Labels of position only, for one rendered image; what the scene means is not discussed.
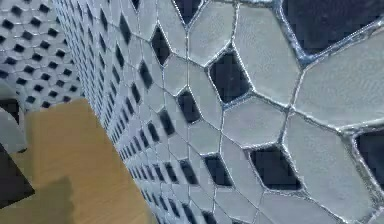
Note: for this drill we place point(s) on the black angular box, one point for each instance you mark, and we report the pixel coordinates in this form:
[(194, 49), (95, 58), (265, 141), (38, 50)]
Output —
[(11, 185)]

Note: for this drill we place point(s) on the white rounded bathroom fixture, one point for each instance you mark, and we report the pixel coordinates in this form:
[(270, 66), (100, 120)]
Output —
[(10, 133)]

